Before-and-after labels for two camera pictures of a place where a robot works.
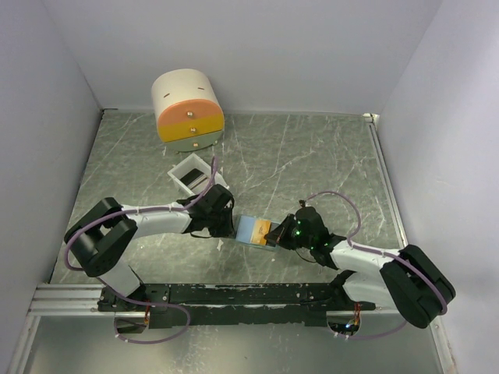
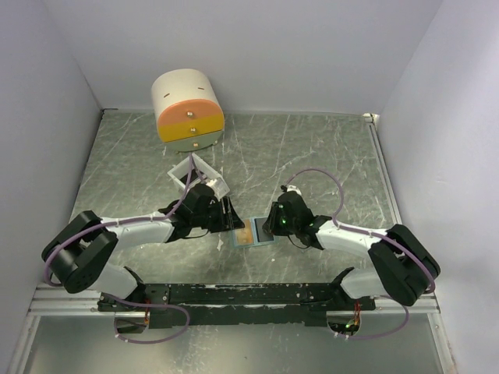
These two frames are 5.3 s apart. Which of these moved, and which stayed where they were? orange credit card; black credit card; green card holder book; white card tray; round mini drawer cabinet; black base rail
Moved: orange credit card; black credit card
Stayed: green card holder book; round mini drawer cabinet; white card tray; black base rail
